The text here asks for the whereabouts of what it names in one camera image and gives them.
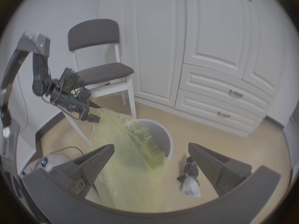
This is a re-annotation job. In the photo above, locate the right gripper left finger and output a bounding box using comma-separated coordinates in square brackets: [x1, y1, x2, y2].
[50, 143, 115, 197]

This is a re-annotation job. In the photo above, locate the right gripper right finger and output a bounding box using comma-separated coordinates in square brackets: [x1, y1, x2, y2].
[188, 142, 253, 197]

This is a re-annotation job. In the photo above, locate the black plastic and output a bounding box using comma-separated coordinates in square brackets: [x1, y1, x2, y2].
[176, 156, 202, 187]

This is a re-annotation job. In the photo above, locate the yellow plastic bag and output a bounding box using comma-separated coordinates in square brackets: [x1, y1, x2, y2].
[90, 107, 170, 213]

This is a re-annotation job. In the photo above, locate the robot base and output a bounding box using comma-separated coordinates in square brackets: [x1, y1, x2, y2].
[20, 154, 78, 179]

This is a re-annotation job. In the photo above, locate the pale grey trash bin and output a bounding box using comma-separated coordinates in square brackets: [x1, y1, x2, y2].
[137, 119, 174, 161]

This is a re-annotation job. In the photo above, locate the dark grey white chair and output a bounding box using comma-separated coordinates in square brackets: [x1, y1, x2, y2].
[68, 19, 137, 146]

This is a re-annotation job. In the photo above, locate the white wardrobe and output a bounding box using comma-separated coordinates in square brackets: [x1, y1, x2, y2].
[98, 0, 289, 138]

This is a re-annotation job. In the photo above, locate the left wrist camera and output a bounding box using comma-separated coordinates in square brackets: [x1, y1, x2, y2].
[58, 67, 92, 101]

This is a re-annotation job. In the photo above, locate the thin black cable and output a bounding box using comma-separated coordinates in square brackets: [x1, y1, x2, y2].
[17, 71, 29, 130]

